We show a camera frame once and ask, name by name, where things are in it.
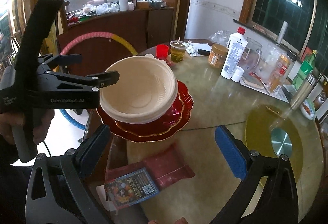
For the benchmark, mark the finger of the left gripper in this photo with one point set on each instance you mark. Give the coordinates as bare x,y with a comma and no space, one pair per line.
51,61
69,82

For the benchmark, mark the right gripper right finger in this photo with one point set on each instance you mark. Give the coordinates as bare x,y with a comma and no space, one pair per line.
278,202

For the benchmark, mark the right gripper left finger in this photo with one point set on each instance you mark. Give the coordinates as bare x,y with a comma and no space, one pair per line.
56,191

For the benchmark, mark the cream disposable bowl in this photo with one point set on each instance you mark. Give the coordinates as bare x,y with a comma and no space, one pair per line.
145,90

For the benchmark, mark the red scalloped plate with sticker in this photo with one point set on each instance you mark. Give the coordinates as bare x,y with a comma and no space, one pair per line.
163,124

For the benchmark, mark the person left hand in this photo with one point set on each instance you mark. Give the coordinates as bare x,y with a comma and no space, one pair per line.
8,120

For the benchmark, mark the blue printed card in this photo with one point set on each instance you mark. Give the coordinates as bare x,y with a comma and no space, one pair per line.
131,189

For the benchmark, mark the red bottle cap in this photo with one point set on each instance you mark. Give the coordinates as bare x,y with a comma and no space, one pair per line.
162,51

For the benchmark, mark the gold twisted stick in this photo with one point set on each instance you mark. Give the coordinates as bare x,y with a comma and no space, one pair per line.
274,111

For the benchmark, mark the plastic cup of tea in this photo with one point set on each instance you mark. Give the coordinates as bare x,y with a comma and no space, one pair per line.
177,50

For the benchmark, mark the dish of food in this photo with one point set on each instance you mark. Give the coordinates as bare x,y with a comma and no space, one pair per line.
308,110

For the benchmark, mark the steel thermos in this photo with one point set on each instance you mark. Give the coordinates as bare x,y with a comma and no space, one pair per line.
303,91

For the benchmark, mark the red foil bag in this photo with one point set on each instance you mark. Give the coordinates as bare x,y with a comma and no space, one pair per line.
165,168

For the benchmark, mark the old book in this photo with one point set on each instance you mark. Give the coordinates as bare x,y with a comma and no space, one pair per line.
252,81

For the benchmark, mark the peanut butter jar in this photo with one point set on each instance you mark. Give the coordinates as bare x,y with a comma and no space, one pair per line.
217,55

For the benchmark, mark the small white jar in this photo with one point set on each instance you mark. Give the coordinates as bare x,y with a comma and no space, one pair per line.
239,71

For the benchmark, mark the green soda bottle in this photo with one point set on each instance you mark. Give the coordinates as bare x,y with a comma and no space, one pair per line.
306,68

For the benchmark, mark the clear glass pitcher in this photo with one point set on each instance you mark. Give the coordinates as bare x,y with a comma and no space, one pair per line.
251,56

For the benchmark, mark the white lotion bottle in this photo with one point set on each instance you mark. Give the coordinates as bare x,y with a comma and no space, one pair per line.
236,46

